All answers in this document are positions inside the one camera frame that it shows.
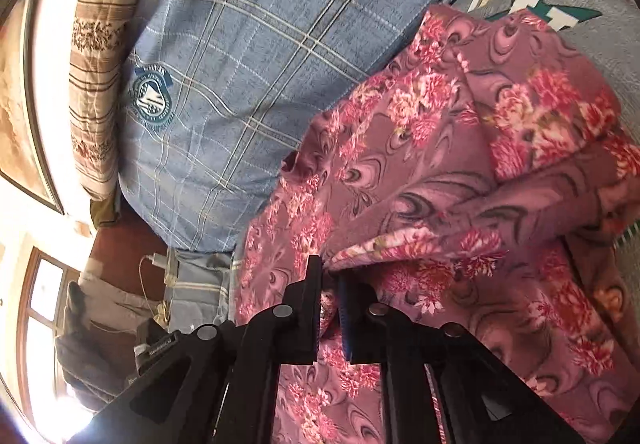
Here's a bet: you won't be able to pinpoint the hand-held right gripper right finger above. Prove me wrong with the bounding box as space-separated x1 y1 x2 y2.
339 274 588 444

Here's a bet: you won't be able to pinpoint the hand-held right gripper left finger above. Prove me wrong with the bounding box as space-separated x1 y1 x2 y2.
67 254 324 444

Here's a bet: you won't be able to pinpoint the pink floral garment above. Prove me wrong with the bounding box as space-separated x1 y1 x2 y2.
232 4 640 444

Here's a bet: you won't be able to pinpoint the grey hanging clothes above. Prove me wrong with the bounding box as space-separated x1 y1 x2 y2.
54 268 157 413

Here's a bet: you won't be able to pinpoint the brown headboard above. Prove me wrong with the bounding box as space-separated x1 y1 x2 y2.
92 219 174 285

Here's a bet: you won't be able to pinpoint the wooden framed window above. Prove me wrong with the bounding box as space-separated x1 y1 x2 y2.
14 245 82 406

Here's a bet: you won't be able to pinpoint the olive green cloth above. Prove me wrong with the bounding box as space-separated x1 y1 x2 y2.
89 196 122 229

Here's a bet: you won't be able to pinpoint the beige striped pillow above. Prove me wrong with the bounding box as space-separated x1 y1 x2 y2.
67 0 169 203

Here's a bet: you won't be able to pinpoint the white charging cable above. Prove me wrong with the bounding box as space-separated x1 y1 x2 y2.
139 256 167 321

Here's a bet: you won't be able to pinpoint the framed wall picture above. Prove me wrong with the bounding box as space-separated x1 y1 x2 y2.
0 0 67 215

